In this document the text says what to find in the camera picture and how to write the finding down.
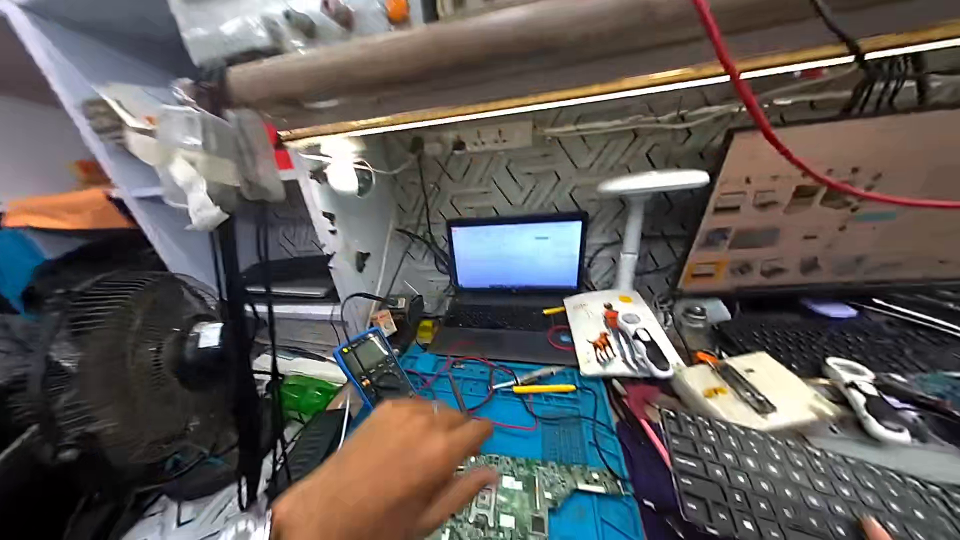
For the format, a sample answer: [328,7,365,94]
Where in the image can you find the person's left hand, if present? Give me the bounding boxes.
[270,396,501,540]

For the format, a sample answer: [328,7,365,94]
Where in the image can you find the black laptop keyboard part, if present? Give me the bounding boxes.
[658,406,960,540]

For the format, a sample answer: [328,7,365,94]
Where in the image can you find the green circuit board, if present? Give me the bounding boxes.
[426,453,627,540]

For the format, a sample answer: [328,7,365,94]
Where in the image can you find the red test lead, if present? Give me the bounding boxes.
[408,355,541,432]

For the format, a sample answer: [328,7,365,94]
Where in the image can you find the blue repair mat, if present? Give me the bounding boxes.
[345,345,646,540]

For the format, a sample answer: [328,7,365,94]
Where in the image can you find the blue multimeter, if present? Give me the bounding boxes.
[333,326,417,410]

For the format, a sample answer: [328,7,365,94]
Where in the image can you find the black test lead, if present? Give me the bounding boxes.
[517,378,627,483]

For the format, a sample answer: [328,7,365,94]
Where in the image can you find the white black handheld tool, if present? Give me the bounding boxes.
[824,357,914,445]
[619,311,678,380]

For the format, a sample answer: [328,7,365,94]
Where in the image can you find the long black flat object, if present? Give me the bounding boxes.
[288,405,350,485]

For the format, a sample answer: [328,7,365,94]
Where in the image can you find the cream plastic box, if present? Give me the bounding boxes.
[672,351,840,432]

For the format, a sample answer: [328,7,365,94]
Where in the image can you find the green plastic bottle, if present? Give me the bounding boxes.
[273,375,342,418]

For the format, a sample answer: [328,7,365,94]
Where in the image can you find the dark purple cloth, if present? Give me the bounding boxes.
[613,378,699,540]

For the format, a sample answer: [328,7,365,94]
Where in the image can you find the black laptop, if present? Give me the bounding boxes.
[427,211,591,367]

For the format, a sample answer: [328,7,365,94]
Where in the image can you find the orange-tipped metal tool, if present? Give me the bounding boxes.
[694,351,777,417]

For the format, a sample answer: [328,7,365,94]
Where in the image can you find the black desktop keyboard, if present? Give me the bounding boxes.
[712,296,960,378]

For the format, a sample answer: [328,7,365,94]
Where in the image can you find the white computer mouse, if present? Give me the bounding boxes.
[801,300,860,321]

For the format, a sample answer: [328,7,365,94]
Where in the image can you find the closed dark laptop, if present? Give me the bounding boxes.
[243,257,340,303]

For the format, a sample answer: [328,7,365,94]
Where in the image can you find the glass jar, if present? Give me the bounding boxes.
[675,300,714,348]

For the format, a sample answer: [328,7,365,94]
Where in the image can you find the white desk lamp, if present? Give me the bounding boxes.
[597,169,711,295]

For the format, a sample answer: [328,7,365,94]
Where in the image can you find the crumpled silver plastic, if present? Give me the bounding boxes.
[120,483,273,540]

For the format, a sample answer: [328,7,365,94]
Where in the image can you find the white light bulb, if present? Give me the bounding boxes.
[327,137,363,198]

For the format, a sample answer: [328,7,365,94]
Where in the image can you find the large monitor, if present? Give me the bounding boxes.
[676,109,960,299]

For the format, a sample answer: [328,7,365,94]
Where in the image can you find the LED strip light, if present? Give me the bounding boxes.
[281,37,960,144]

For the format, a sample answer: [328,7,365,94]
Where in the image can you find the black fan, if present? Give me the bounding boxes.
[15,266,230,481]

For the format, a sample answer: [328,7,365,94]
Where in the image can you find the white shelf cabinet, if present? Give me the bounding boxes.
[3,0,399,346]

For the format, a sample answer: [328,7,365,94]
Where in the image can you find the wooden overhead shelf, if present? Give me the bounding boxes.
[198,0,960,142]

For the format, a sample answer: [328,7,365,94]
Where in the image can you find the hanging clear plastic bags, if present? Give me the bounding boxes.
[84,78,288,232]

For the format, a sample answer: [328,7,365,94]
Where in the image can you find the orange cloth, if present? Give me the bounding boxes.
[1,187,138,231]

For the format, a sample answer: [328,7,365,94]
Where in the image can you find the plastic bags with parts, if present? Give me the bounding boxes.
[166,0,425,70]

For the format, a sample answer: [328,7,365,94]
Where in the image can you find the blue cloth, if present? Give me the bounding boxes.
[0,228,49,315]

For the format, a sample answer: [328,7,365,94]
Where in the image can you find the black hanging straps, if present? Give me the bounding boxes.
[211,198,294,513]

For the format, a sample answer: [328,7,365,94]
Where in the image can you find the white wall socket strip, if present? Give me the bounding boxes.
[444,122,535,156]

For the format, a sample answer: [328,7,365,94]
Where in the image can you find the thick red cable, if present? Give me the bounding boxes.
[691,0,960,210]

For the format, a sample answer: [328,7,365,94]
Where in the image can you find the black cable bundle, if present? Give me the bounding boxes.
[810,0,931,115]

